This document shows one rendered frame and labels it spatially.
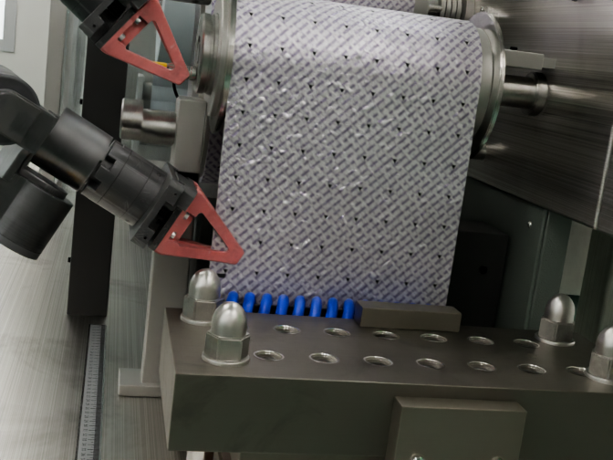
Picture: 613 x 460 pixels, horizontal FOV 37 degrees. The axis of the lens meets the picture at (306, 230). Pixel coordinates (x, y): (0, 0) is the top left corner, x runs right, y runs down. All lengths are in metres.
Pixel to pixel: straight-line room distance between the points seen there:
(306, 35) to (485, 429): 0.38
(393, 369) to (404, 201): 0.20
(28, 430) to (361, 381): 0.33
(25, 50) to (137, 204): 5.62
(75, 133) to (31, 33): 5.61
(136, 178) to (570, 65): 0.43
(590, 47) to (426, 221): 0.22
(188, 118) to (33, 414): 0.32
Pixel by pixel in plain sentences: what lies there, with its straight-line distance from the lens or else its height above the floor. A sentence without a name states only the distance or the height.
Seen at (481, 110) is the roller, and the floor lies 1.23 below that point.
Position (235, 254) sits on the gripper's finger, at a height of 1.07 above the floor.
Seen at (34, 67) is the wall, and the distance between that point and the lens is 6.41.
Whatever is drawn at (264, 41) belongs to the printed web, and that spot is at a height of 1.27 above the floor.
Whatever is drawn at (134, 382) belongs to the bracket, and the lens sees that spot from 0.96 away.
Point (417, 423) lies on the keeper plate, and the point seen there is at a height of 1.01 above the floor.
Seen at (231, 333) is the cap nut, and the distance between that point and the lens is 0.68.
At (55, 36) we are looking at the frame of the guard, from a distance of 1.84.
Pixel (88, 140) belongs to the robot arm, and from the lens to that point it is 0.80.
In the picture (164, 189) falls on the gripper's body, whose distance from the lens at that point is 0.78.
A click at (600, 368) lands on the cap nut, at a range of 0.79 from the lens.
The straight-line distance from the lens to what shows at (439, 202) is 0.88.
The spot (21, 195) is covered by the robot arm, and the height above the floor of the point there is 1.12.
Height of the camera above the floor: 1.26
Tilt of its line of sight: 11 degrees down
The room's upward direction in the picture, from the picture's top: 7 degrees clockwise
